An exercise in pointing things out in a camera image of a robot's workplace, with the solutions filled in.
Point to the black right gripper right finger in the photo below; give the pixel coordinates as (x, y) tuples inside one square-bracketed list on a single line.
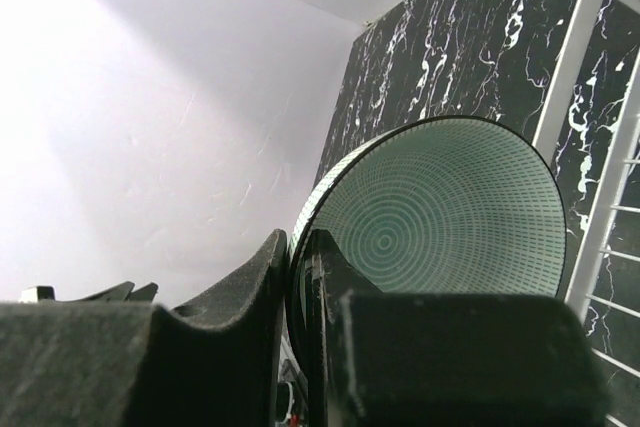
[(400, 359)]

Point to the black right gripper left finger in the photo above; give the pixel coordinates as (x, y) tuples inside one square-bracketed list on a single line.
[(211, 361)]

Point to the celadon green bowl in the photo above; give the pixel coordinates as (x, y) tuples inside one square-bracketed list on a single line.
[(452, 204)]

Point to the black marble table mat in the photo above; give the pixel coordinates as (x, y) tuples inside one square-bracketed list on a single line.
[(424, 59)]

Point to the white wire dish rack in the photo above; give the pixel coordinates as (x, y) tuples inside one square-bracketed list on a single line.
[(588, 131)]

